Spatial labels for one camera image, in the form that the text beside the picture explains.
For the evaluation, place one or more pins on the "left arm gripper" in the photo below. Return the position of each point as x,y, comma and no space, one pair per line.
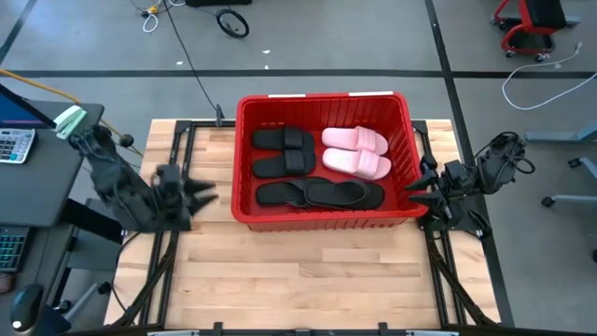
172,203

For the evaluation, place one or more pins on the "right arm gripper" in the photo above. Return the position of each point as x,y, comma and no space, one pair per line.
454,198

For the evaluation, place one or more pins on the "pink slide sandal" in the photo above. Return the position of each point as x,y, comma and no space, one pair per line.
356,164
354,139

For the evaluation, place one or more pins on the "black slide sandal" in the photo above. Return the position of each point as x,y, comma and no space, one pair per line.
280,139
282,165

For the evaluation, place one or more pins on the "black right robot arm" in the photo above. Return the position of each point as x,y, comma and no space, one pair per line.
494,170

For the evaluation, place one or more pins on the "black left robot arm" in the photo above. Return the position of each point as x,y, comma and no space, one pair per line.
116,184

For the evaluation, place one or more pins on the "red plastic bin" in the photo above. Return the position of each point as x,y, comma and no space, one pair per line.
396,200

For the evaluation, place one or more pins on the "white tape label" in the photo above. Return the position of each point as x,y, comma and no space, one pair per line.
287,95
370,93

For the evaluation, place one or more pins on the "grey table foot bar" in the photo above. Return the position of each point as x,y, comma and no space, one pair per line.
559,136

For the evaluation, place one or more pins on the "grey office chair base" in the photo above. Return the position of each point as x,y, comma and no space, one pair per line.
571,198

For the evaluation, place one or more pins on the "mint green stapler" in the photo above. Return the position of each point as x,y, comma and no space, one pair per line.
69,122

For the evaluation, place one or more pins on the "black desk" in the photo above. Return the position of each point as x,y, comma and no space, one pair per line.
42,186

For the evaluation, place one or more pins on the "grey calculator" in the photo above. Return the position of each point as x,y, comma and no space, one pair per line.
16,145

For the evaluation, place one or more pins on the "red rolling creeper seat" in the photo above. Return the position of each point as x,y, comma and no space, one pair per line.
527,28

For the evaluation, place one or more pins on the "black box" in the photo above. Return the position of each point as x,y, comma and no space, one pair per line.
217,2

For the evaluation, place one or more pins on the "backlit computer keyboard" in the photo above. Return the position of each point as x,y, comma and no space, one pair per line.
11,249

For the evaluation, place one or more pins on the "computer monitor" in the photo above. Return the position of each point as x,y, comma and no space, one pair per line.
14,116

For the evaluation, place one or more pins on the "black computer mouse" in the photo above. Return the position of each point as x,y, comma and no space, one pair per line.
26,305

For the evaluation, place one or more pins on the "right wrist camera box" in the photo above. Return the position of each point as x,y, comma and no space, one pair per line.
455,172

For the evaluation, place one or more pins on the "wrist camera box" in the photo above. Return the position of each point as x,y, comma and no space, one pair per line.
455,172
168,175

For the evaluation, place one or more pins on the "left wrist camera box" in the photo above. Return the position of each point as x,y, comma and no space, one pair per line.
168,175

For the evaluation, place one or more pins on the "black metal table frame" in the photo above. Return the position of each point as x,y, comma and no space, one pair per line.
161,275

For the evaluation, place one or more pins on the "silver aluminium rail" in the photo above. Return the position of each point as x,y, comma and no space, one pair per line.
172,333
431,333

